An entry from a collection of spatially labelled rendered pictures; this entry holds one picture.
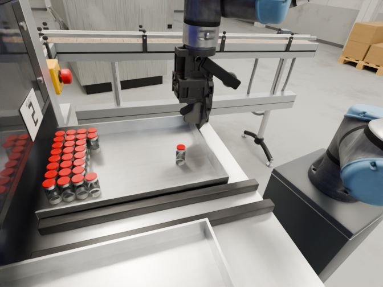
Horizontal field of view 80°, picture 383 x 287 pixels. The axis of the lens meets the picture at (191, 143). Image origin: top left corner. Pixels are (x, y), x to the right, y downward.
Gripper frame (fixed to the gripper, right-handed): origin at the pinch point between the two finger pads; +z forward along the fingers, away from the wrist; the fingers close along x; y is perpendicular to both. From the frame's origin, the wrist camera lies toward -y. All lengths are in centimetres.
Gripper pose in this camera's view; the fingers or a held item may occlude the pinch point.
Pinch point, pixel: (200, 124)
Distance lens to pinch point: 61.4
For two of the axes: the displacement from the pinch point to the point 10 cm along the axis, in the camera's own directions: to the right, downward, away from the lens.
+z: -0.7, 8.1, 5.9
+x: 3.0, 5.8, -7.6
